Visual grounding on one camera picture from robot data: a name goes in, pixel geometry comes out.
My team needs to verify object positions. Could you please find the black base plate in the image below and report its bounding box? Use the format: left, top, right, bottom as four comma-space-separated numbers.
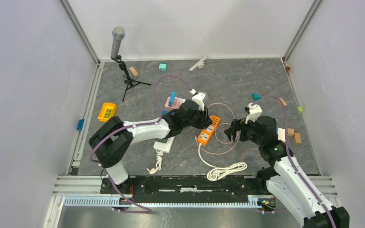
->
117, 175, 277, 204

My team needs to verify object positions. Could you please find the teal triangle block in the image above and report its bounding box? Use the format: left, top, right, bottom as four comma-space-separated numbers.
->
252, 93, 261, 101

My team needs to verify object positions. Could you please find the teal cube block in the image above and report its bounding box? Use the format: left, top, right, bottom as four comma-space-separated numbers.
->
158, 63, 167, 71

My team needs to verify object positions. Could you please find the black tripod mic stand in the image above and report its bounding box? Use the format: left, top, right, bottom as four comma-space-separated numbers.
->
111, 55, 152, 102

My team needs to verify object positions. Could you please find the white plastic bracket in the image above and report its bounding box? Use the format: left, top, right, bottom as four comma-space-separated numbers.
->
189, 56, 207, 72

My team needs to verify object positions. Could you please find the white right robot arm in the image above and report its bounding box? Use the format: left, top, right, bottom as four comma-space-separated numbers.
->
224, 115, 350, 228

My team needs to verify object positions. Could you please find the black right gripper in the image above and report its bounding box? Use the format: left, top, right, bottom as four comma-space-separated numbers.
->
224, 114, 264, 146

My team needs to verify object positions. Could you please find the pink cube socket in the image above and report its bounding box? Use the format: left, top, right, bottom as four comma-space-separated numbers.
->
164, 96, 185, 111

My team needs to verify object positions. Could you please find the wooden blocks pair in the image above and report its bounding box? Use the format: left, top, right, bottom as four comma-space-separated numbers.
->
287, 128, 302, 144

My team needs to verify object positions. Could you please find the coiled white cable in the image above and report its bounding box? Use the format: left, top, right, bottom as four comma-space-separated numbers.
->
197, 143, 249, 182

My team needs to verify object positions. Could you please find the yellow toy crate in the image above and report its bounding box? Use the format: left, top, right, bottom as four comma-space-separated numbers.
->
97, 102, 117, 122

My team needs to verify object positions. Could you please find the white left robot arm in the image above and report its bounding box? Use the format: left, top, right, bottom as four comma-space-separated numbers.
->
88, 100, 212, 194

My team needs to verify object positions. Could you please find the tan wooden block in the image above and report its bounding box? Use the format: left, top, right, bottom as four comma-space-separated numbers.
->
129, 66, 139, 77

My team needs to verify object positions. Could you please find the tan block right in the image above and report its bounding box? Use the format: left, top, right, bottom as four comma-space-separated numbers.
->
279, 97, 287, 107

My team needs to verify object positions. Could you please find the white strip plug cable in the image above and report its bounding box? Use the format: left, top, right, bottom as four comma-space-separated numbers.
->
146, 150, 165, 175

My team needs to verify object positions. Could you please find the blue clip on rail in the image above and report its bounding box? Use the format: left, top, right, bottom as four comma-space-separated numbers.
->
77, 119, 85, 132

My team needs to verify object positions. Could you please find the orange power strip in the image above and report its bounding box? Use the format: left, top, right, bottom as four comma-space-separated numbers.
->
196, 115, 221, 146

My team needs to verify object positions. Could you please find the light blue adapter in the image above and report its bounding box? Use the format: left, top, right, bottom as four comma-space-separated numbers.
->
168, 91, 176, 106

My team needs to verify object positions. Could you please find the grey microphone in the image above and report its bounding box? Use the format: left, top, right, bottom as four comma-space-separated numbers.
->
110, 26, 125, 59

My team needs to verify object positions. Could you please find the white multicolour power strip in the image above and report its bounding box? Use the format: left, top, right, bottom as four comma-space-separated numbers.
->
153, 96, 187, 154

